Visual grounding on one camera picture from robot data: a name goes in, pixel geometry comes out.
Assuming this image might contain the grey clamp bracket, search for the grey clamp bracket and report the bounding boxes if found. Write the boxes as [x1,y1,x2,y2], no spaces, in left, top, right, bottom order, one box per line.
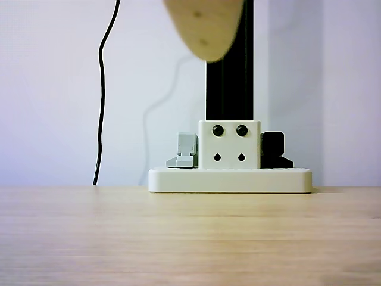
[165,132,199,169]

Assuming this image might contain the white post mounting block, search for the white post mounting block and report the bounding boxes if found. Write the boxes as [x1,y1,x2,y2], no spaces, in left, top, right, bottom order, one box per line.
[198,120,262,170]

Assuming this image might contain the black clamp bracket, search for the black clamp bracket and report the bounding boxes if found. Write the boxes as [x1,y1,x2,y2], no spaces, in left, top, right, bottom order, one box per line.
[260,130,295,169]

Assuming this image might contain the black aluminium stand post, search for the black aluminium stand post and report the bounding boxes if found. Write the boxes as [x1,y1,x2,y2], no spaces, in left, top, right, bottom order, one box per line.
[205,0,255,122]

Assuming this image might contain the white perforated base plate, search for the white perforated base plate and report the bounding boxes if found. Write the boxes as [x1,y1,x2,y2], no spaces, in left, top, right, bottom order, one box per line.
[148,166,313,194]

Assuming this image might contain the dark thin cable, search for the dark thin cable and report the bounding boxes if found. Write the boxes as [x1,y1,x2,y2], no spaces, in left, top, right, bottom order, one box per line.
[92,0,121,186]

